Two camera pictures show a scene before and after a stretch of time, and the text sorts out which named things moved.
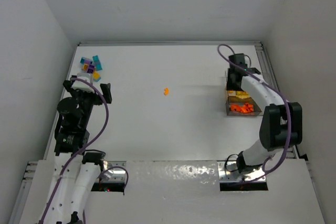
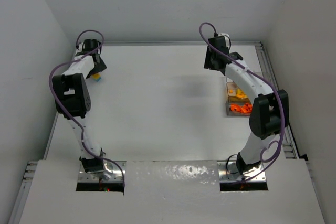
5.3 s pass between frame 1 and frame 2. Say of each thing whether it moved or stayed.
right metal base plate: stayed
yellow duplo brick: stayed
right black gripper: moved
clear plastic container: stayed
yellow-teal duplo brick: stayed
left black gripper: moved
